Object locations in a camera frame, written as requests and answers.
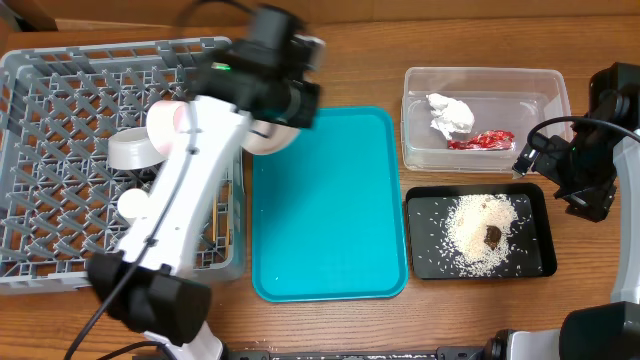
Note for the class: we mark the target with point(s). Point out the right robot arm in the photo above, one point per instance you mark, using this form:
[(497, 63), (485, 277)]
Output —
[(608, 331)]

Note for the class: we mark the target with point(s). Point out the large white round plate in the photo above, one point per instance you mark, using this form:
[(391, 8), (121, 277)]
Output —
[(264, 138)]

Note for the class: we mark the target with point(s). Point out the grey shallow bowl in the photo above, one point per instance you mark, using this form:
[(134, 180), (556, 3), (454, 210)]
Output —
[(131, 149)]

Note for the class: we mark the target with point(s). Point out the brown food scrap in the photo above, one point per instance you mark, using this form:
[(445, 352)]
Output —
[(493, 236)]

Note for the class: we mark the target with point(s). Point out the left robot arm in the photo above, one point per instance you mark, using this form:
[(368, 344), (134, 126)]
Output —
[(147, 283)]

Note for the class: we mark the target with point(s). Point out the white napkin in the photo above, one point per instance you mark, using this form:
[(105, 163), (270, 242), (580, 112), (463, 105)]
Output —
[(449, 115)]

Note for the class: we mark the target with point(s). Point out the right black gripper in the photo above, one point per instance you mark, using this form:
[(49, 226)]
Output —
[(596, 203)]

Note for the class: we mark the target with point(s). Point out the small pink bowl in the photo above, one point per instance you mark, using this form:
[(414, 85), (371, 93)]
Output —
[(164, 122)]

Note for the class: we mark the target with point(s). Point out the grey plastic dish rack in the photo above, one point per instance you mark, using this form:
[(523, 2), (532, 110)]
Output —
[(59, 107)]

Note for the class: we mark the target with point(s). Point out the black rectangular tray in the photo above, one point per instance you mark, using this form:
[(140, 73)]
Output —
[(545, 247)]

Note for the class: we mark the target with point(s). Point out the clear plastic waste bin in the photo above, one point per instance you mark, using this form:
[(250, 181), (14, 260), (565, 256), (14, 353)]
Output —
[(507, 99)]

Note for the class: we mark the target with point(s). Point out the teal plastic serving tray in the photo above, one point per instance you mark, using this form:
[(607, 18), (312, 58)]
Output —
[(327, 213)]

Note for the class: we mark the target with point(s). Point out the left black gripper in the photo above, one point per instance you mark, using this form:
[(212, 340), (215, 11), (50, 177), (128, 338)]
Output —
[(232, 80)]

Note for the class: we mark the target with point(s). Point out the white rice pile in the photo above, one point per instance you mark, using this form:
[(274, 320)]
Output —
[(447, 236)]

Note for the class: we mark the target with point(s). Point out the white paper cup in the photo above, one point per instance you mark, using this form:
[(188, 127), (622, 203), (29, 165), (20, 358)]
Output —
[(132, 204)]

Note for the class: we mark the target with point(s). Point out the red snack wrapper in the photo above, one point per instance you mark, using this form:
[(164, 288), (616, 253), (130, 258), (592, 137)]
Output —
[(489, 140)]

